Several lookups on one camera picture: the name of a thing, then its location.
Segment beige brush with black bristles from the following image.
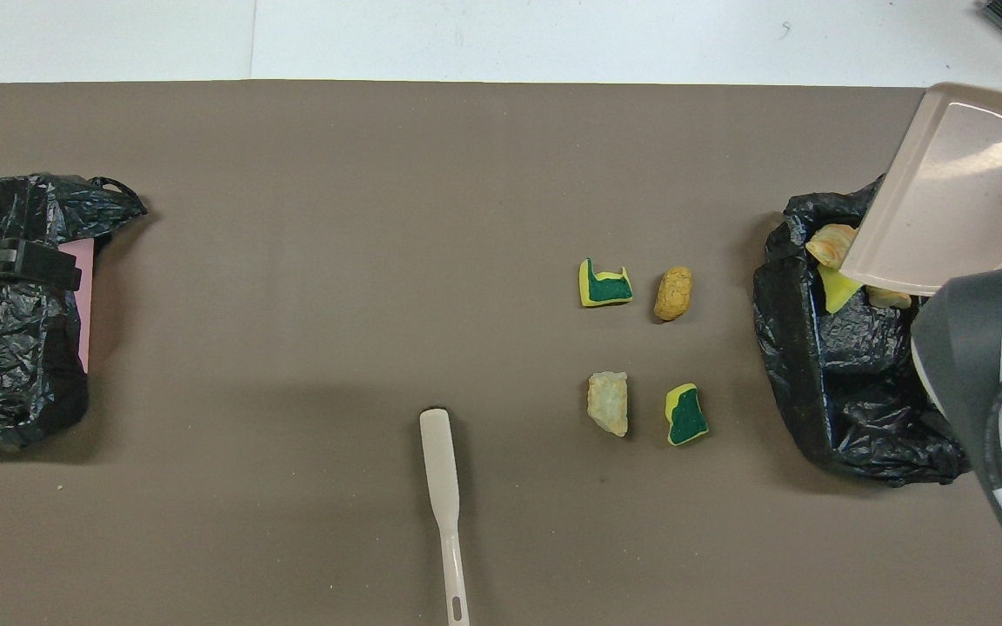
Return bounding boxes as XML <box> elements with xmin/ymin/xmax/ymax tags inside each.
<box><xmin>419</xmin><ymin>405</ymin><xmax>471</xmax><ymax>626</ymax></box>

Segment notched green yellow sponge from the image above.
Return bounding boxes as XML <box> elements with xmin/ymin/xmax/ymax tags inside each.
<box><xmin>578</xmin><ymin>257</ymin><xmax>634</xmax><ymax>308</ymax></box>

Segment pale beige bread chunk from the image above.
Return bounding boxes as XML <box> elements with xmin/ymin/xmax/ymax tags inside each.
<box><xmin>587</xmin><ymin>371</ymin><xmax>630</xmax><ymax>437</ymax></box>

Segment green yellow sponge piece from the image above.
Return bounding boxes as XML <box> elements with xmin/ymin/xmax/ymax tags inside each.
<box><xmin>665</xmin><ymin>383</ymin><xmax>710</xmax><ymax>447</ymax></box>

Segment wide pale flaky pastry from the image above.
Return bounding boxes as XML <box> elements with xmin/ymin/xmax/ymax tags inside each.
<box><xmin>805</xmin><ymin>223</ymin><xmax>858</xmax><ymax>269</ymax></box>

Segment plain yellow sponge piece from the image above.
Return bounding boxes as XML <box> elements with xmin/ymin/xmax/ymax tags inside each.
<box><xmin>817</xmin><ymin>265</ymin><xmax>865</xmax><ymax>314</ymax></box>

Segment beige plastic dustpan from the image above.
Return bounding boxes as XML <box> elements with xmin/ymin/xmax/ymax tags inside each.
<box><xmin>840</xmin><ymin>83</ymin><xmax>1002</xmax><ymax>296</ymax></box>

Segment pink bin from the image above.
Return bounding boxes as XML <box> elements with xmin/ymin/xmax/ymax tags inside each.
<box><xmin>57</xmin><ymin>239</ymin><xmax>95</xmax><ymax>375</ymax></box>

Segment crumpled black trash bag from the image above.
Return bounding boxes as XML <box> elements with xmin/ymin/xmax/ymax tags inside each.
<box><xmin>0</xmin><ymin>172</ymin><xmax>150</xmax><ymax>450</ymax></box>

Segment open black bag-lined bin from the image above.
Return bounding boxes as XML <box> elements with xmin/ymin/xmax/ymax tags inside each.
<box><xmin>753</xmin><ymin>172</ymin><xmax>1002</xmax><ymax>488</ymax></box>

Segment brown table mat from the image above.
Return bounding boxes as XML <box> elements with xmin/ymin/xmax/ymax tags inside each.
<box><xmin>0</xmin><ymin>80</ymin><xmax>1002</xmax><ymax>626</ymax></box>

